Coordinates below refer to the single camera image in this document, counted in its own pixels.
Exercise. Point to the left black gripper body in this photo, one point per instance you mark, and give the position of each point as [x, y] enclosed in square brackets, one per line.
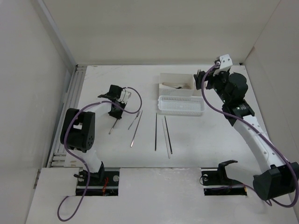
[117, 113]

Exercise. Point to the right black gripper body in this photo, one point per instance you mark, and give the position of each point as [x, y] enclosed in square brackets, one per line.
[217, 82]

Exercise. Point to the small silver metal fork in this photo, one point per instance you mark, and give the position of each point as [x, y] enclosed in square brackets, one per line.
[134, 120]

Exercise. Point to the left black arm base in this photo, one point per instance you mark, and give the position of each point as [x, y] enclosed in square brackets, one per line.
[103, 183]

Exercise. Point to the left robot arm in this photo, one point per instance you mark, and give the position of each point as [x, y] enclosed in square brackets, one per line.
[78, 132]

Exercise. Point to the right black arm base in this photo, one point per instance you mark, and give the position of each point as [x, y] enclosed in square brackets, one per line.
[217, 183]

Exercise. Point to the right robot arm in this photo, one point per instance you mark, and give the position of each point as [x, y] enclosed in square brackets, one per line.
[278, 176]

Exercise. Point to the white cylindrical cup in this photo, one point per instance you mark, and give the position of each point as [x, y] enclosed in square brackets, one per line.
[197, 93]

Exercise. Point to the white deep perforated basket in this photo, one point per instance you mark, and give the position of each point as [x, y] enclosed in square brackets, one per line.
[178, 79]

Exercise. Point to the black chopstick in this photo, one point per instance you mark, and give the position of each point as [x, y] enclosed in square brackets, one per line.
[156, 132]
[168, 135]

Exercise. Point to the white translucent chopstick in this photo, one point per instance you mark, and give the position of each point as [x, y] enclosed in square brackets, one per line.
[166, 139]

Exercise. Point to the white shallow perforated tray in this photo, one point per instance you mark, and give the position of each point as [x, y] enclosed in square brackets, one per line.
[181, 106]

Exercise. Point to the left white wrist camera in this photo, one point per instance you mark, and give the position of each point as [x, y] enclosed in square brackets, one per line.
[124, 96]

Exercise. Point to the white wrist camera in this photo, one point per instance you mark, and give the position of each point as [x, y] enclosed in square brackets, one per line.
[124, 96]
[223, 63]

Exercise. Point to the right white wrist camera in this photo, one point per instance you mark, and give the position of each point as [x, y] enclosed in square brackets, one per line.
[223, 63]

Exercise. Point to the aluminium rail frame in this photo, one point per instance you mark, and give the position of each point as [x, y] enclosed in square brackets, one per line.
[70, 99]

